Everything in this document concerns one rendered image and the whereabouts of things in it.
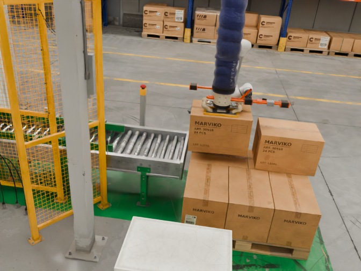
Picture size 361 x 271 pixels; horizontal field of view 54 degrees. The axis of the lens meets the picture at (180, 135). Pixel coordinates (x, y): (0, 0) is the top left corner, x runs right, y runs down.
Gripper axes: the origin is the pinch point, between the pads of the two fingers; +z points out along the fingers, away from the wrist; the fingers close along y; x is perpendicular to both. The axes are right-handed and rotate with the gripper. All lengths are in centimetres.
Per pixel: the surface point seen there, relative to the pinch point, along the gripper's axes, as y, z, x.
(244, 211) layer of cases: 73, 79, -4
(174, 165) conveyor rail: 63, 34, 65
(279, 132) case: 25.6, 10.2, -32.8
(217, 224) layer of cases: 91, 79, 18
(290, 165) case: 56, 19, -49
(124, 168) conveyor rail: 74, 34, 115
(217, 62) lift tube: -37, 8, 35
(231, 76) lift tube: -25.8, 9.6, 21.0
